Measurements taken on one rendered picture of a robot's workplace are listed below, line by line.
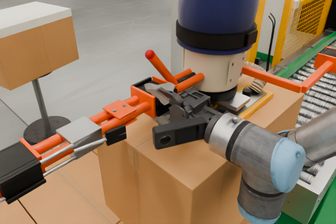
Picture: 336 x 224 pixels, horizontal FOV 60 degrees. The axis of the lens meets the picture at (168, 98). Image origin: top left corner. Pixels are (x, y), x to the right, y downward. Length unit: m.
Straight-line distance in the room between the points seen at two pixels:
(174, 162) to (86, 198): 0.73
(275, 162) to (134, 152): 0.38
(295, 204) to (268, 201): 0.88
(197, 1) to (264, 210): 0.49
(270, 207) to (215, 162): 0.18
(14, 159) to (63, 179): 0.93
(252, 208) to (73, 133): 0.39
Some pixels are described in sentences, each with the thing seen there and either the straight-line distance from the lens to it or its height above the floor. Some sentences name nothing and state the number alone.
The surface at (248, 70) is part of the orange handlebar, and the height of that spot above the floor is 1.21.
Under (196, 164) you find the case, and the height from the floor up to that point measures 1.07.
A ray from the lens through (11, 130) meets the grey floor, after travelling 2.90.
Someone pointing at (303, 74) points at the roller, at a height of 0.53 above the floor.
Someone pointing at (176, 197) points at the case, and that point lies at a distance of 0.74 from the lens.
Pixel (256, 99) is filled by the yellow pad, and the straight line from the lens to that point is 0.96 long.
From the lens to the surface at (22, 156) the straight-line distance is 0.58.
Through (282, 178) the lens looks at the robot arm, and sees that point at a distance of 0.55.
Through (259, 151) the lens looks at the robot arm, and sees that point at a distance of 0.55.
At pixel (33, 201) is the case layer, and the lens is 1.45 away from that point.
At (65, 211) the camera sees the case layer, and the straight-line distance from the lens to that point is 1.37.
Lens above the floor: 1.58
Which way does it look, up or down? 32 degrees down
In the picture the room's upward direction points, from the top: straight up
